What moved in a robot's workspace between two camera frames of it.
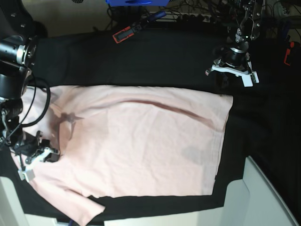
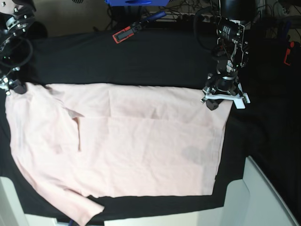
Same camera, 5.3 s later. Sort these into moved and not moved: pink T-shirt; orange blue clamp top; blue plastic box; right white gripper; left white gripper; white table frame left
Moved: right white gripper; left white gripper
Not moved: pink T-shirt; orange blue clamp top; white table frame left; blue plastic box
